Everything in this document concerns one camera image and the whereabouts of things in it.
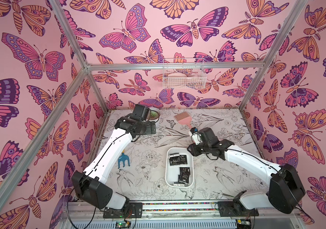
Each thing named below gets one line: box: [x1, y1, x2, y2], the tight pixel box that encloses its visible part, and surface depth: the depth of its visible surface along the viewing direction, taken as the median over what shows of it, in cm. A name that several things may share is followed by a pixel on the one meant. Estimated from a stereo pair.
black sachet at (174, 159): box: [169, 152, 181, 166], surface depth 91 cm
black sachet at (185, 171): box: [179, 166, 191, 177], surface depth 86 cm
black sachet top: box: [179, 154, 188, 165], surface depth 92 cm
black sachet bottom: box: [178, 170, 191, 185], surface depth 83 cm
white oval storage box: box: [164, 146, 194, 188], surface depth 87 cm
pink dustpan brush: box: [173, 111, 193, 130], surface depth 116 cm
